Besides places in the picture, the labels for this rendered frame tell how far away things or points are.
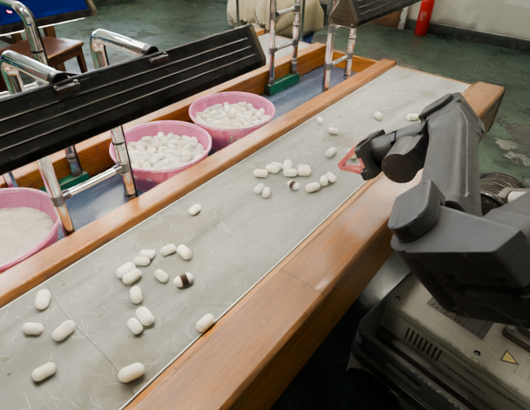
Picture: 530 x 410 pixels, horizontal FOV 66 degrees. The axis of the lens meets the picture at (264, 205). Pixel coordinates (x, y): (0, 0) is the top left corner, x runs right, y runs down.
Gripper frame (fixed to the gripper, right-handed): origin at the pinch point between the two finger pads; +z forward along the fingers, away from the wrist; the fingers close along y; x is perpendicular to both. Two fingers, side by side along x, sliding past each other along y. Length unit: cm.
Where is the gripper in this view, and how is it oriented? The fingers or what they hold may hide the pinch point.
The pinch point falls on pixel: (342, 165)
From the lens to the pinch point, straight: 86.3
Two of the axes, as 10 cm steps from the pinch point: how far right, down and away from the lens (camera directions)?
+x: 4.7, 8.7, 1.7
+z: -6.2, 2.0, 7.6
